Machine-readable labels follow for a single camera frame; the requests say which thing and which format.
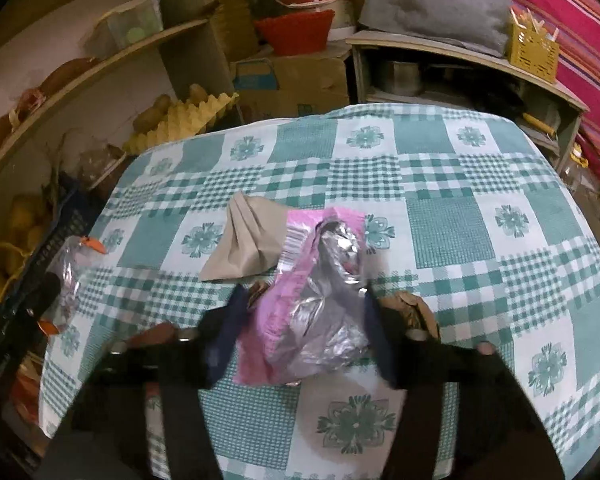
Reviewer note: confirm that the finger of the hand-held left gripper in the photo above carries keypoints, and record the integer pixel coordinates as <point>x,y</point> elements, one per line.
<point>40,297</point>

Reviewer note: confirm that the large potato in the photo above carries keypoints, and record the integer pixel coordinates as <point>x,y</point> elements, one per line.
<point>152,112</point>

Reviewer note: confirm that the orange snack packet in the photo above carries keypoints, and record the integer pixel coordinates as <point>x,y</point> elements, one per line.
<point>70,270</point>

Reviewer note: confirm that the yellow chopstick holder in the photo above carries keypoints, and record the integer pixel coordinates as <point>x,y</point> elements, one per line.
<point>532,55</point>

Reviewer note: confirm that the wooden shelf unit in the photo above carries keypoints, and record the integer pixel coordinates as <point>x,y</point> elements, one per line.
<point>195,50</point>

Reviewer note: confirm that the cardboard box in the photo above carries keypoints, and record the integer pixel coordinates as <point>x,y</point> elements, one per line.
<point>305,80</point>

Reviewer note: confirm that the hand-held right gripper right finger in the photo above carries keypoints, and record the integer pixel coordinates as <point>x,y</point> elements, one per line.
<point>380,340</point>

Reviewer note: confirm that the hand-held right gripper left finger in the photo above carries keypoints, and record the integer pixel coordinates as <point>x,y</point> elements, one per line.
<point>227,330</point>

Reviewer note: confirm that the yellow egg tray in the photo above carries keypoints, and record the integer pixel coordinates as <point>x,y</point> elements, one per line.
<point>180,120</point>

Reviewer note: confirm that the bundle of chopsticks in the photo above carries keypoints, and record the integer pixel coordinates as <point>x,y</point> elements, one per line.
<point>535,22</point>

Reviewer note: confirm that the large oil bottle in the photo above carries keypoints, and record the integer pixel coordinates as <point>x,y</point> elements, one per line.
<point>230,10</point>

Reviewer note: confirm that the pink striped cloth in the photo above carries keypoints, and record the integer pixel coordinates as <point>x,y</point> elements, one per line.
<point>580,35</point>

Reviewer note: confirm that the small potato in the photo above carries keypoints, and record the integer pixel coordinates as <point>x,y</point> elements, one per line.
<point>198,94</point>

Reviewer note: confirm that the brown wicker basket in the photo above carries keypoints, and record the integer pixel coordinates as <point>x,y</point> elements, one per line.
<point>102,167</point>

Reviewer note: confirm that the green checked tablecloth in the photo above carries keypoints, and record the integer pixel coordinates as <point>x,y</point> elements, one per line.
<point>450,230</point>

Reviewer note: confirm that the clear plastic container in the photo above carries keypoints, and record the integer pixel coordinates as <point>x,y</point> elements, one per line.
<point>130,30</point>

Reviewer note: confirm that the blue plastic crate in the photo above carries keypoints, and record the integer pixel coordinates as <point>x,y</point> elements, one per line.
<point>75,220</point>

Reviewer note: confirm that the steel pot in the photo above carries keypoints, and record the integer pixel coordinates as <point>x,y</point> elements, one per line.
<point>404,77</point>

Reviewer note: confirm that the low wooden cabinet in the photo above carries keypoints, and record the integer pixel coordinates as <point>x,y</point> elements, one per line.
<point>430,45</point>

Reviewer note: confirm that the plain white bucket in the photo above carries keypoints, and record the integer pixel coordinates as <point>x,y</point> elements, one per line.
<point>342,20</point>

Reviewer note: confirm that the brown wrapper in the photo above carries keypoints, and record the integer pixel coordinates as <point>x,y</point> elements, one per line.
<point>410,310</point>

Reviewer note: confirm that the reddish-brown wrapper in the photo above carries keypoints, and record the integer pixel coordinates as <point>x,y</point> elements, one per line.
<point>150,336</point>

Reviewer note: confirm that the grey cushion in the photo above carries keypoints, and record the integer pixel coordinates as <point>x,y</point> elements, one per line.
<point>430,0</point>

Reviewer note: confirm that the tan paper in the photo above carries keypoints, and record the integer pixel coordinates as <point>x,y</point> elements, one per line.
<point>245,245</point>

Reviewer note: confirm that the yellow net bag of fruit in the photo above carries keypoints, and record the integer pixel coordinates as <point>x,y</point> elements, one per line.
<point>10,260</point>

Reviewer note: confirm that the pink foil wrapper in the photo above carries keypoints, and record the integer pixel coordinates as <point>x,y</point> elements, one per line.
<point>280,320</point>

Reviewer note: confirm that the red net bag of yams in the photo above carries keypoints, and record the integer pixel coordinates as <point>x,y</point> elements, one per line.
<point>65,72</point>

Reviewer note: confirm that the bottle with yellow cap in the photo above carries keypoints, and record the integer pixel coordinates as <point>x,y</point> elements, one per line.
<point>575,167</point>

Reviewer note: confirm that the red plastic basin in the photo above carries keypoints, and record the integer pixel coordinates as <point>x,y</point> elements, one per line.
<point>295,32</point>

